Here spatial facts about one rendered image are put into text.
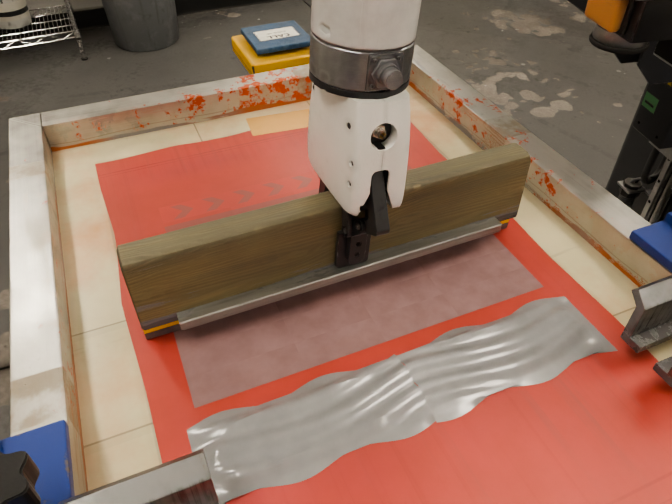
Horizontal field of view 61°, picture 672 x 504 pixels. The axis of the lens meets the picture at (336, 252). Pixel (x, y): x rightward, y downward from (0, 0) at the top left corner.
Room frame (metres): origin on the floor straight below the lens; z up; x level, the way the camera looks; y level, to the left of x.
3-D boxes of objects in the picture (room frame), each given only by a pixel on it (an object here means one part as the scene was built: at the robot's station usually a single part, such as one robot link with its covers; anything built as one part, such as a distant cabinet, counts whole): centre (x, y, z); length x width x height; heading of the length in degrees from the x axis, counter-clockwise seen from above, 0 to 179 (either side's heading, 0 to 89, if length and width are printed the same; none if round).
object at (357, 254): (0.37, -0.02, 1.02); 0.03 x 0.03 x 0.07; 24
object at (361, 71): (0.40, -0.02, 1.18); 0.09 x 0.07 x 0.03; 24
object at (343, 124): (0.40, -0.01, 1.12); 0.10 x 0.07 x 0.11; 24
